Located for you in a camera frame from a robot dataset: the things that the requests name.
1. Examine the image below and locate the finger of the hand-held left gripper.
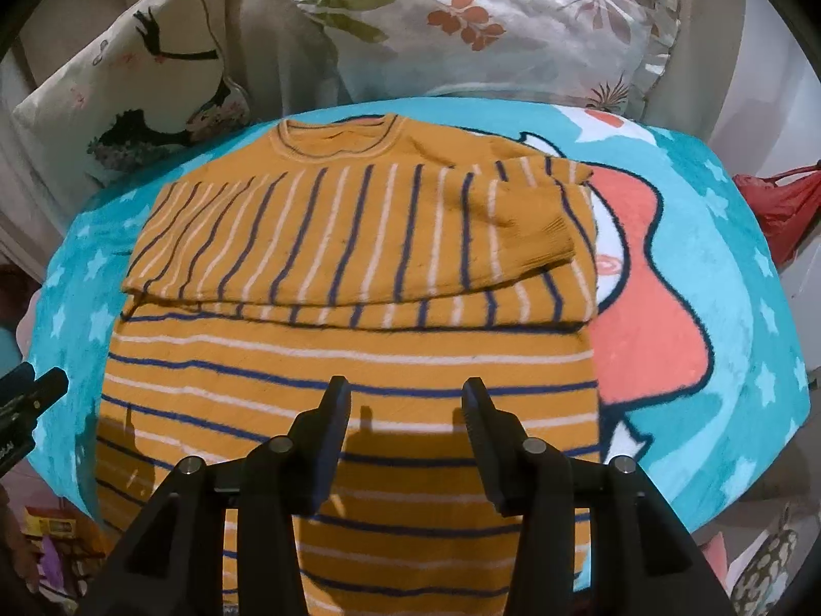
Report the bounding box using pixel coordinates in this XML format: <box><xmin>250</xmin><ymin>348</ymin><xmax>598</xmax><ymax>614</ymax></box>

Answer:
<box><xmin>18</xmin><ymin>362</ymin><xmax>69</xmax><ymax>413</ymax></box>

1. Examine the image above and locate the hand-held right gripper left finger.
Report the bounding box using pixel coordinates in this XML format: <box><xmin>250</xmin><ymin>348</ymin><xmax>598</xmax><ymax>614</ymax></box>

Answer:
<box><xmin>77</xmin><ymin>375</ymin><xmax>353</xmax><ymax>616</ymax></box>

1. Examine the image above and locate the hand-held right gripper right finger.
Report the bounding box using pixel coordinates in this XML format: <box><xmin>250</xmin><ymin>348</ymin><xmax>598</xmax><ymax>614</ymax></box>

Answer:
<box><xmin>462</xmin><ymin>377</ymin><xmax>738</xmax><ymax>616</ymax></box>

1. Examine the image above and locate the mustard striped knit sweater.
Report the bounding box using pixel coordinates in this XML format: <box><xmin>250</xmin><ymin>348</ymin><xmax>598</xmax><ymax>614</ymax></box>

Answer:
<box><xmin>95</xmin><ymin>112</ymin><xmax>604</xmax><ymax>598</ymax></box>

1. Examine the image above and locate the teal round cushion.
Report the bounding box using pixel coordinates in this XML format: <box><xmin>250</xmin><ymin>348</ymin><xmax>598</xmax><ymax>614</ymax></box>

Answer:
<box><xmin>0</xmin><ymin>324</ymin><xmax>25</xmax><ymax>368</ymax></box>

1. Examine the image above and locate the pale pink cushion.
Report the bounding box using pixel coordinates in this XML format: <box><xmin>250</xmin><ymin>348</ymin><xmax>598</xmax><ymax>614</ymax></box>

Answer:
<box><xmin>18</xmin><ymin>287</ymin><xmax>47</xmax><ymax>336</ymax></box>

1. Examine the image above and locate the yellow snack packet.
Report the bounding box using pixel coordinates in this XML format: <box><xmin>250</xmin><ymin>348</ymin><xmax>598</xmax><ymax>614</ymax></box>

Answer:
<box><xmin>22</xmin><ymin>506</ymin><xmax>107</xmax><ymax>559</ymax></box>

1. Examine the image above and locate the purple plastic object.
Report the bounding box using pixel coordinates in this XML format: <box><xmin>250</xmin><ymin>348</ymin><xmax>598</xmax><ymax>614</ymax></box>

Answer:
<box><xmin>38</xmin><ymin>535</ymin><xmax>69</xmax><ymax>589</ymax></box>

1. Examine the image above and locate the beige pleated curtain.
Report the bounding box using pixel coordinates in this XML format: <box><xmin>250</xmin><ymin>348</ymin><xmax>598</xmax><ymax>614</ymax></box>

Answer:
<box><xmin>0</xmin><ymin>32</ymin><xmax>84</xmax><ymax>264</ymax></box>

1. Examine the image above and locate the teal cartoon printed blanket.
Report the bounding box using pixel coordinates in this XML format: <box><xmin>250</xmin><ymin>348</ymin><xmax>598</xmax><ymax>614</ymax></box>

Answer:
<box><xmin>26</xmin><ymin>96</ymin><xmax>812</xmax><ymax>535</ymax></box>

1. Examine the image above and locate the white bird print cushion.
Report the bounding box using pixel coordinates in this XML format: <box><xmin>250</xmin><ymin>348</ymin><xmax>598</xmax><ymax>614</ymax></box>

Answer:
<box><xmin>11</xmin><ymin>0</ymin><xmax>252</xmax><ymax>188</ymax></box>

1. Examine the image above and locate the red plastic bag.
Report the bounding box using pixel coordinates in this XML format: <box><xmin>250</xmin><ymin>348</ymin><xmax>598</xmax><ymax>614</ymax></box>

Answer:
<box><xmin>733</xmin><ymin>163</ymin><xmax>821</xmax><ymax>265</ymax></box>

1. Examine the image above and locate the white floral ruffled pillow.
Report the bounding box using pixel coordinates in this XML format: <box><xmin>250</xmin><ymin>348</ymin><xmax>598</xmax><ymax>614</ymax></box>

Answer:
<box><xmin>291</xmin><ymin>0</ymin><xmax>681</xmax><ymax>118</ymax></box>

